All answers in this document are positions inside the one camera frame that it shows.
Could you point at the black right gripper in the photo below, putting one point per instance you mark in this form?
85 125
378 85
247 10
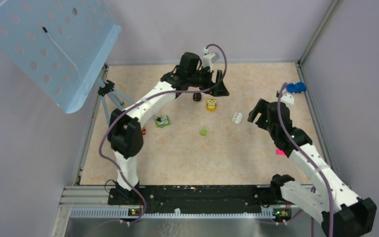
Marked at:
261 107

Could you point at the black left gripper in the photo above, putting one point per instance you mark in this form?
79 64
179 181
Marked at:
216 89

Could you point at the black earbud charging case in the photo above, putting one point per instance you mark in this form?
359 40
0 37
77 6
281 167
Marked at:
197 97

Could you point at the white earbud charging case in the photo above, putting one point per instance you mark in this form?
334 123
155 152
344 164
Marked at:
237 118

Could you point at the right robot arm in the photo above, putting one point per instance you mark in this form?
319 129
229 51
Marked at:
339 210

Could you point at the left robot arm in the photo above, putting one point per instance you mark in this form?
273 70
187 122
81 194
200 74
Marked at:
125 135

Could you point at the yellow owl block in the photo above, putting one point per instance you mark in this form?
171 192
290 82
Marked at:
211 104

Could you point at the pink plastic clip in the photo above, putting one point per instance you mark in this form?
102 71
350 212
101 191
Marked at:
280 152

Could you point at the blue toy car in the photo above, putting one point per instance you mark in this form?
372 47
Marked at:
295 88

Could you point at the green wooden cube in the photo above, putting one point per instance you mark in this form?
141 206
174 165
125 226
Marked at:
203 132

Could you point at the green owl block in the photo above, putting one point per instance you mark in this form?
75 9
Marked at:
162 121

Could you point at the light blue tripod stand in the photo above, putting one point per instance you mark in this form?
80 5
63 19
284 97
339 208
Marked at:
107 89

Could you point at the light blue perforated tray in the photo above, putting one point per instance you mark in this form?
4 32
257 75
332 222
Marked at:
61 45

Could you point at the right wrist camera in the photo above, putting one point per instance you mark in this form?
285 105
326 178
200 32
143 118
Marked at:
287 99

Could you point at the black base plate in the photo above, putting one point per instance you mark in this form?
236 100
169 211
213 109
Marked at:
199 199

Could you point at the aluminium frame rail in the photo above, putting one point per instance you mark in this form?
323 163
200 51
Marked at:
92 202

